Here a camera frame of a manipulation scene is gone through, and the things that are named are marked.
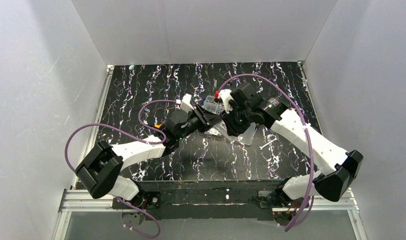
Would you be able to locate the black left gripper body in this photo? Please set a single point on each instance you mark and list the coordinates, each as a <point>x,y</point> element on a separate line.
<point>205,119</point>

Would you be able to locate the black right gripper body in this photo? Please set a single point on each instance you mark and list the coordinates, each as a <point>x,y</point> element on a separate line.
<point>231,122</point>

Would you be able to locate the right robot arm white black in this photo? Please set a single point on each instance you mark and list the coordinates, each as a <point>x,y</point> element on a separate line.
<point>337,167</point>

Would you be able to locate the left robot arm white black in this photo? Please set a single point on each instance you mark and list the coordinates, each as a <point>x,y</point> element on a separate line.
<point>100,170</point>

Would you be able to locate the small silver wrench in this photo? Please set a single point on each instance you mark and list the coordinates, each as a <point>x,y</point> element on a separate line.
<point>267,144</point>

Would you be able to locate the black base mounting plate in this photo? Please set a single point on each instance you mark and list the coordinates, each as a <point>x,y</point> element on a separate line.
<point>211,199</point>

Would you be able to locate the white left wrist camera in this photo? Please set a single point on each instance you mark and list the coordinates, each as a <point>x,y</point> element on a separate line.
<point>185,103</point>

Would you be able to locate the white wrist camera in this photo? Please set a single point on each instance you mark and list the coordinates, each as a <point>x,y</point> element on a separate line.
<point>185,103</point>
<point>223,97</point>

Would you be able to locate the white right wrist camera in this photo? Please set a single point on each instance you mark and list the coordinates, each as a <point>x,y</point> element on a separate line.
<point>223,97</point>

